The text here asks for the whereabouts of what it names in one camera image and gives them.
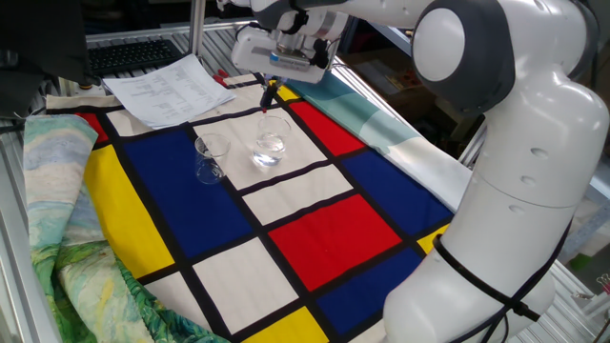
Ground slanted aluminium strut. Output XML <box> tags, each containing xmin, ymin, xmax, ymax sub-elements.
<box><xmin>458</xmin><ymin>121</ymin><xmax>488</xmax><ymax>168</ymax></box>

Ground teal and white cloth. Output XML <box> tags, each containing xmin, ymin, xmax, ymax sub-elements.
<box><xmin>285</xmin><ymin>71</ymin><xmax>473</xmax><ymax>213</ymax></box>

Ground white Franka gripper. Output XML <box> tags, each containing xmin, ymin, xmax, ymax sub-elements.
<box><xmin>232</xmin><ymin>27</ymin><xmax>330</xmax><ymax>111</ymax></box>

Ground printed white paper sheets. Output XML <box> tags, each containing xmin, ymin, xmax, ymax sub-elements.
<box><xmin>102</xmin><ymin>52</ymin><xmax>238</xmax><ymax>131</ymax></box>

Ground black computer keyboard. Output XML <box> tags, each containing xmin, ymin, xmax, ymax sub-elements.
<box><xmin>88</xmin><ymin>38</ymin><xmax>185</xmax><ymax>76</ymax></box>

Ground green painting print cloth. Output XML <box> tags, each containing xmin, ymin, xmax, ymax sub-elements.
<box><xmin>22</xmin><ymin>113</ymin><xmax>230</xmax><ymax>343</ymax></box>

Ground silver wrist camera blue caps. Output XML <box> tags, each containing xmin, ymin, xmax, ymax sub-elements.
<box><xmin>268</xmin><ymin>47</ymin><xmax>330</xmax><ymax>73</ymax></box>

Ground empty printed glass beaker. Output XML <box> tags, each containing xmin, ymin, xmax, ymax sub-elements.
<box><xmin>193</xmin><ymin>132</ymin><xmax>233</xmax><ymax>186</ymax></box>

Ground aluminium frame post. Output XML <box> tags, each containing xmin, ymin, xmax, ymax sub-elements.
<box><xmin>188</xmin><ymin>0</ymin><xmax>207</xmax><ymax>56</ymax></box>

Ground black monitor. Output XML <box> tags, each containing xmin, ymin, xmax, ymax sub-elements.
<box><xmin>0</xmin><ymin>0</ymin><xmax>94</xmax><ymax>120</ymax></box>

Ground Mondrian colour block cloth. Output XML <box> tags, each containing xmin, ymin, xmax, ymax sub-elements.
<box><xmin>46</xmin><ymin>71</ymin><xmax>454</xmax><ymax>343</ymax></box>

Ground glass beaker with water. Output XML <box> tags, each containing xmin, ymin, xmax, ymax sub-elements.
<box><xmin>251</xmin><ymin>115</ymin><xmax>293</xmax><ymax>169</ymax></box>

